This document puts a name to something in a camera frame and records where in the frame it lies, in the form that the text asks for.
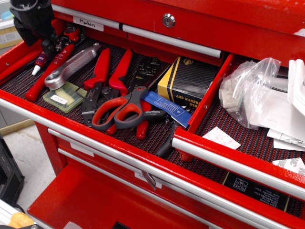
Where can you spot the red handled crimping tool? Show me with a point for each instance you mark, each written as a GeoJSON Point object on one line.
{"type": "Point", "coordinates": [104, 86]}

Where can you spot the white papers stack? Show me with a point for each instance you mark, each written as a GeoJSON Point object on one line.
{"type": "Point", "coordinates": [284, 110]}

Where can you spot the red grey scissors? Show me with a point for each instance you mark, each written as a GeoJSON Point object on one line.
{"type": "Point", "coordinates": [124, 112]}

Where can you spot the blue plastic pouch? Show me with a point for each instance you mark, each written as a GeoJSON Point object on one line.
{"type": "Point", "coordinates": [178, 113]}

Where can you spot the black multi crimper tool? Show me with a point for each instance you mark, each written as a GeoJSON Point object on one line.
{"type": "Point", "coordinates": [150, 71]}

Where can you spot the silver cabinet lock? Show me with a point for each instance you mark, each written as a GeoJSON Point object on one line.
{"type": "Point", "coordinates": [168, 20]}

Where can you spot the black equipment box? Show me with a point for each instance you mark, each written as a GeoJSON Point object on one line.
{"type": "Point", "coordinates": [11, 178]}

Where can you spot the black yellow wrench set box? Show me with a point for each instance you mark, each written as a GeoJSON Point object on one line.
{"type": "Point", "coordinates": [187, 81]}

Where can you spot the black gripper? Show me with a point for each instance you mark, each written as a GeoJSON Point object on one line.
{"type": "Point", "coordinates": [32, 20]}

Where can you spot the clear plastic bag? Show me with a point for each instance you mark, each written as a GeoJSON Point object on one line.
{"type": "Point", "coordinates": [244, 93]}

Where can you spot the cardboard box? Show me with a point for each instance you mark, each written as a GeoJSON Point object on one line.
{"type": "Point", "coordinates": [9, 37]}

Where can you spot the green clear plastic case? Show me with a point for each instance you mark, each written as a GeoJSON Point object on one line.
{"type": "Point", "coordinates": [66, 98]}

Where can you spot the red tool chest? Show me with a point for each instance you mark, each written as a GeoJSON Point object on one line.
{"type": "Point", "coordinates": [171, 179]}

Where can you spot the silver utility knife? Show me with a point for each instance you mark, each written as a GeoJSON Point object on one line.
{"type": "Point", "coordinates": [59, 77]}

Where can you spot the black drill bit case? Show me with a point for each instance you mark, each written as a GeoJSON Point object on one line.
{"type": "Point", "coordinates": [257, 191]}

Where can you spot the white markers label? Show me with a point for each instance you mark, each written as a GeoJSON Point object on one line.
{"type": "Point", "coordinates": [88, 23]}

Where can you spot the red handled wire stripper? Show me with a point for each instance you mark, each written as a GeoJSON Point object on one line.
{"type": "Point", "coordinates": [71, 37]}

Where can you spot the white 3M adhesive pad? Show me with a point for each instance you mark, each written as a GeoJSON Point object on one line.
{"type": "Point", "coordinates": [294, 164]}

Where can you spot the red glue tube white cap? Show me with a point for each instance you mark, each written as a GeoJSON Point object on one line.
{"type": "Point", "coordinates": [39, 63]}

